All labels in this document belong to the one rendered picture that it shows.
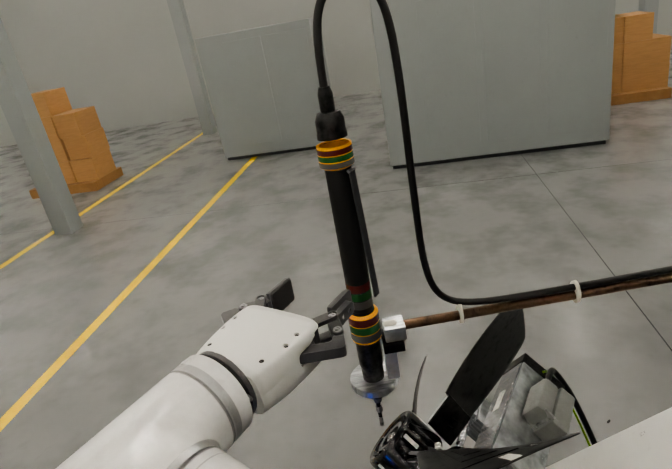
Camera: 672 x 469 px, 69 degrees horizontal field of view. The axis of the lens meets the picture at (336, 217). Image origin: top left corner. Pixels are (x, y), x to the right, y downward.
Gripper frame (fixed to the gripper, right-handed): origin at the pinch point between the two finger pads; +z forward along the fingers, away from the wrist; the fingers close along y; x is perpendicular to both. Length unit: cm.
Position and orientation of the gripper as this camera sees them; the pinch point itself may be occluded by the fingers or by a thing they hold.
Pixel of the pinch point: (313, 299)
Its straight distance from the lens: 58.1
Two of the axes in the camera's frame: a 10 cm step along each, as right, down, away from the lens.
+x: -1.5, -9.1, -3.9
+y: 8.4, 0.9, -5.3
